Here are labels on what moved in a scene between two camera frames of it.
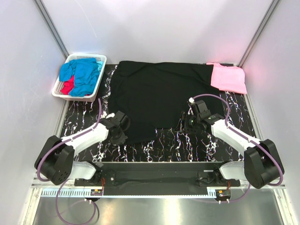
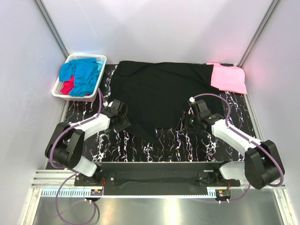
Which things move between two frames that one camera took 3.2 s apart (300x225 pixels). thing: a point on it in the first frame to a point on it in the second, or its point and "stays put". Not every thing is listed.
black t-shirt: (151, 95) stays put
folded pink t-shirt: (228, 78) stays put
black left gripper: (120, 140) to (125, 124)
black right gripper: (182, 125) stays put
